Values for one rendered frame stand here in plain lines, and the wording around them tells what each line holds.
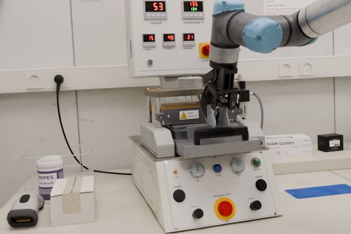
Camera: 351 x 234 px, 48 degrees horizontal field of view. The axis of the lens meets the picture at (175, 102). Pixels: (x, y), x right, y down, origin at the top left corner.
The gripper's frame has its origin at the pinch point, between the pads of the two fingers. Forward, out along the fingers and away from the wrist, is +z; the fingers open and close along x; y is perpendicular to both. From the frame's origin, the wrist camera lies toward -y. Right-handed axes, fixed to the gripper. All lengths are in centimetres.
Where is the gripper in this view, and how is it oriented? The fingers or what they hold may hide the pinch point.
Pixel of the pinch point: (213, 127)
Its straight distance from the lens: 111.7
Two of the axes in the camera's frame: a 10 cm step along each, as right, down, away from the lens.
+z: -0.5, 9.2, 4.0
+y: 2.6, 3.9, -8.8
